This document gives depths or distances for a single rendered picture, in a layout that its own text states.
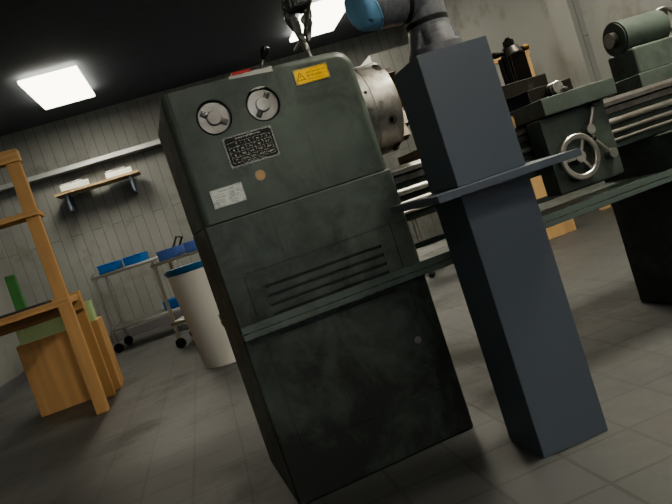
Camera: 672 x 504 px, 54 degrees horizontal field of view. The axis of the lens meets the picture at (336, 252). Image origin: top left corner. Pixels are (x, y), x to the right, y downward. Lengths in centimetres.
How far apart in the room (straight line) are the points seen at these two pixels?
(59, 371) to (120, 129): 489
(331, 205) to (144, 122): 776
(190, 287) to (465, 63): 322
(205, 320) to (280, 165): 281
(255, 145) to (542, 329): 95
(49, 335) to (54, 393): 44
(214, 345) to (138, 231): 495
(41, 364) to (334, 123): 388
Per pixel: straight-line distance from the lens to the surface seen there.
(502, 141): 178
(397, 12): 179
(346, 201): 199
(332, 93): 203
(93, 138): 965
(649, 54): 291
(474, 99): 176
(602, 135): 245
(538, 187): 560
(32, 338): 546
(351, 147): 201
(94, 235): 952
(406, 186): 219
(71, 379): 545
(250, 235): 191
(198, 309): 465
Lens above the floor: 80
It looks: 4 degrees down
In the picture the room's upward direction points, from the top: 18 degrees counter-clockwise
